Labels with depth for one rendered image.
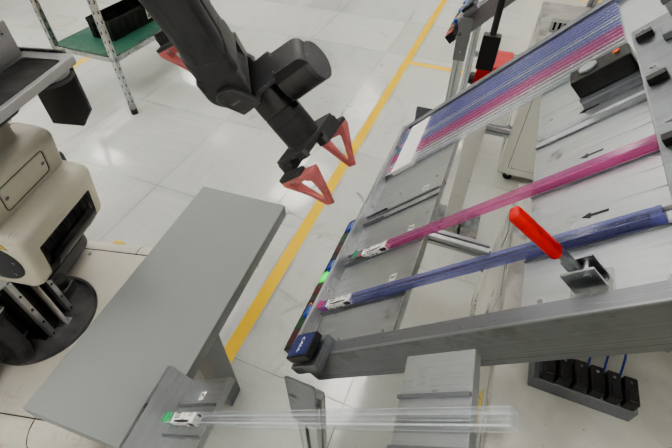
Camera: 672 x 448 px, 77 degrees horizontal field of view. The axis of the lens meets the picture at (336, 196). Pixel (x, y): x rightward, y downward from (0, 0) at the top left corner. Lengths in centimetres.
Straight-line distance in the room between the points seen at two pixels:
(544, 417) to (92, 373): 80
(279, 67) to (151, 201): 162
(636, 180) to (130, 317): 88
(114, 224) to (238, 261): 116
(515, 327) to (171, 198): 182
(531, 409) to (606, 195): 44
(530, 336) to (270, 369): 114
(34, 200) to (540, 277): 88
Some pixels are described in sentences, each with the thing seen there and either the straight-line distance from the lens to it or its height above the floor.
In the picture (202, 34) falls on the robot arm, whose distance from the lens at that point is 51.
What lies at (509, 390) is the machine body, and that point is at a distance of 86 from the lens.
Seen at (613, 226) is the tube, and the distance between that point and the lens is 48.
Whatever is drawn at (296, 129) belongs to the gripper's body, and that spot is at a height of 102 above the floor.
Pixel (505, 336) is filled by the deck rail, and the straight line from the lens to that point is 47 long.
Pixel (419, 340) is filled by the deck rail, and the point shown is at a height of 91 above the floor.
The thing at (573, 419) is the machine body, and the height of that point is 62.
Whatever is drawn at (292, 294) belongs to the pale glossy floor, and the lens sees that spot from 164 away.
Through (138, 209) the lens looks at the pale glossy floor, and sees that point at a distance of 211.
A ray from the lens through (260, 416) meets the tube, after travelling 52.
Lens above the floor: 137
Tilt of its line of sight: 44 degrees down
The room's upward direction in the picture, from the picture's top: straight up
